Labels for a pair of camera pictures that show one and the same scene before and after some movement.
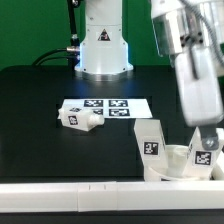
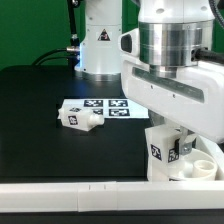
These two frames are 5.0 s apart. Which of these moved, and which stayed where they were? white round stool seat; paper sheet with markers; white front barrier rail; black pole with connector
Moved: white round stool seat
Stayed: white front barrier rail; black pole with connector; paper sheet with markers
